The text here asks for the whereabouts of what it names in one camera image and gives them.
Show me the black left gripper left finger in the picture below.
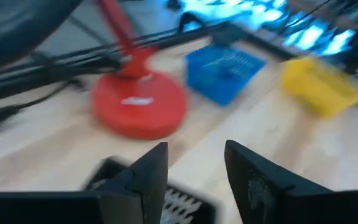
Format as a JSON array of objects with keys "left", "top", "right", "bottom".
[{"left": 97, "top": 142, "right": 169, "bottom": 224}]

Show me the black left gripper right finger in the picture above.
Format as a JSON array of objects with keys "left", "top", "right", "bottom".
[{"left": 224, "top": 139, "right": 332, "bottom": 224}]

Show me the red desk lamp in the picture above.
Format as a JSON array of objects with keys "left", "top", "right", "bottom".
[{"left": 90, "top": 0, "right": 188, "bottom": 141}]

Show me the black slotted plastic basket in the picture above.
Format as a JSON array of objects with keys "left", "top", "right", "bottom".
[{"left": 84, "top": 157, "right": 221, "bottom": 224}]

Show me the blue slotted plastic basket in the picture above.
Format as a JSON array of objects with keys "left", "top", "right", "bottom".
[{"left": 185, "top": 45, "right": 267, "bottom": 107}]

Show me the yellow slotted plastic basket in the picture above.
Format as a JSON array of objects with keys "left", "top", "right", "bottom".
[{"left": 280, "top": 57, "right": 358, "bottom": 118}]

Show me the black lamp power cable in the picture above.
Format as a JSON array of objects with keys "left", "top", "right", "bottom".
[{"left": 0, "top": 79, "right": 87, "bottom": 129}]

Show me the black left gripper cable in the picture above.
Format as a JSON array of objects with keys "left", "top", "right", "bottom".
[{"left": 0, "top": 0, "right": 83, "bottom": 76}]

